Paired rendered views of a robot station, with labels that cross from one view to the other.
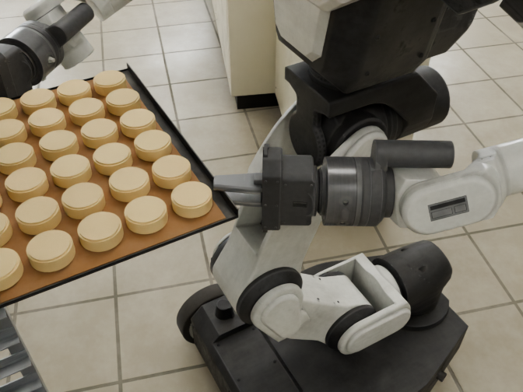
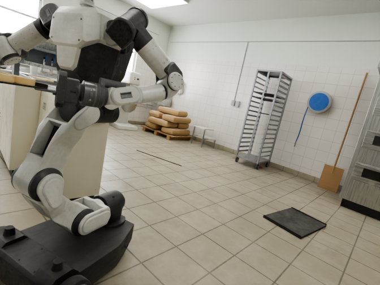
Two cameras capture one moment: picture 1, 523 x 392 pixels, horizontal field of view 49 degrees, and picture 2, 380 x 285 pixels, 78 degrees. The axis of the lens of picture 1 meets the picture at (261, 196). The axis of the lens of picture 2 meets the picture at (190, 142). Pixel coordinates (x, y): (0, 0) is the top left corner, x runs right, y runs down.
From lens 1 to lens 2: 0.59 m
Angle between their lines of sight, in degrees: 46
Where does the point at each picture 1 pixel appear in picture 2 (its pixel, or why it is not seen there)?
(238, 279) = (30, 173)
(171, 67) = not seen: outside the picture
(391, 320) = (103, 215)
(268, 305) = (47, 181)
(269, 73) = not seen: hidden behind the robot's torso
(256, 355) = (30, 248)
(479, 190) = (134, 90)
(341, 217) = (90, 95)
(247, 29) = (22, 137)
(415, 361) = (114, 237)
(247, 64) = (20, 154)
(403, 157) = (109, 82)
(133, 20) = not seen: outside the picture
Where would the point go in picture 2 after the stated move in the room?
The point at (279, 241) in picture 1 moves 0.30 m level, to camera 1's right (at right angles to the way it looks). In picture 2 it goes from (54, 151) to (124, 153)
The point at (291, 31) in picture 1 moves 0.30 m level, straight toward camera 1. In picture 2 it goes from (64, 61) to (72, 58)
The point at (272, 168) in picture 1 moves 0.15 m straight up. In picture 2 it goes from (63, 73) to (68, 25)
